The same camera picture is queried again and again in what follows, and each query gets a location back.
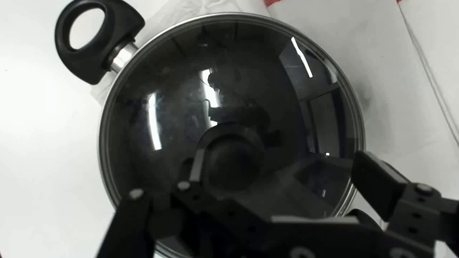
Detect black pot with loop handles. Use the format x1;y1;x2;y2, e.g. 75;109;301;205
52;0;369;258

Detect glass pot lid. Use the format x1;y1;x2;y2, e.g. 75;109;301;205
97;12;367;258

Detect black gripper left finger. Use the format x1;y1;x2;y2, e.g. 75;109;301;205
94;188;160;258

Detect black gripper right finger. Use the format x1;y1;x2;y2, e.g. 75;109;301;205
351;151;459;250

